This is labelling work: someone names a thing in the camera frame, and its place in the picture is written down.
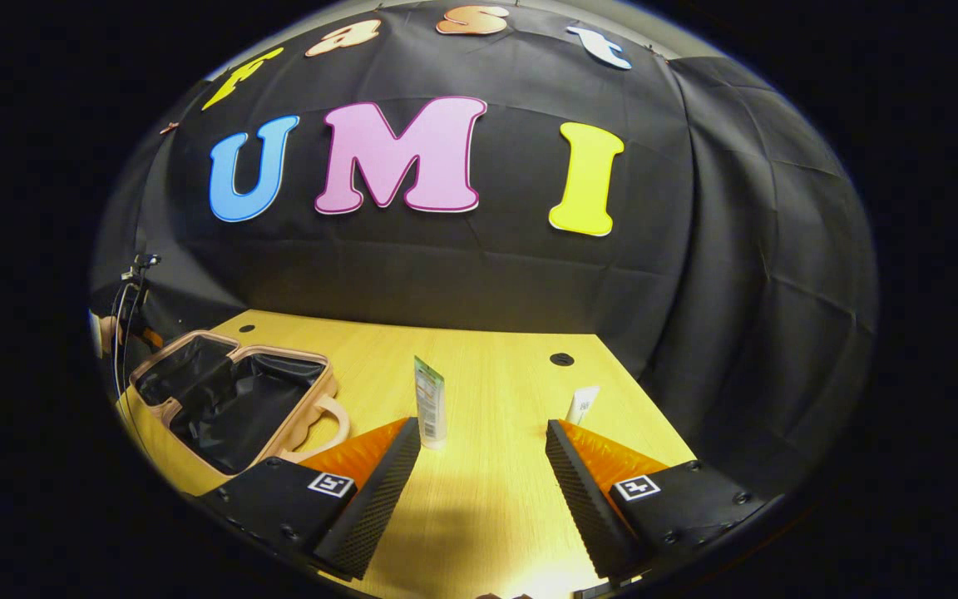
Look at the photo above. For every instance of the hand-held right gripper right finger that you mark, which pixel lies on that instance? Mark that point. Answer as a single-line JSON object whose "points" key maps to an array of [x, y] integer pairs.
{"points": [[583, 507]]}

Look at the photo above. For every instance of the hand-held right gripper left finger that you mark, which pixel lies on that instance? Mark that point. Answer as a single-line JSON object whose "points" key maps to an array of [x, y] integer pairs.
{"points": [[375, 507]]}

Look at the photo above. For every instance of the white skin care tube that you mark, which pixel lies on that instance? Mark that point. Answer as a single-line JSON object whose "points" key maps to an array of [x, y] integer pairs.
{"points": [[583, 405]]}

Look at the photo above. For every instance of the green skin care tube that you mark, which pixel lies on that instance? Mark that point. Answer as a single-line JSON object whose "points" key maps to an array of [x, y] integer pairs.
{"points": [[431, 408]]}

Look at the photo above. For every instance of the pink suitcase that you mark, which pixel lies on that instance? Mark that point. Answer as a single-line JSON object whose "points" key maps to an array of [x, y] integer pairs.
{"points": [[229, 408]]}

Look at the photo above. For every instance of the black backdrop cloth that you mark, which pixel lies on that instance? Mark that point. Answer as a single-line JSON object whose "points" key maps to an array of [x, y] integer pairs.
{"points": [[487, 266]]}

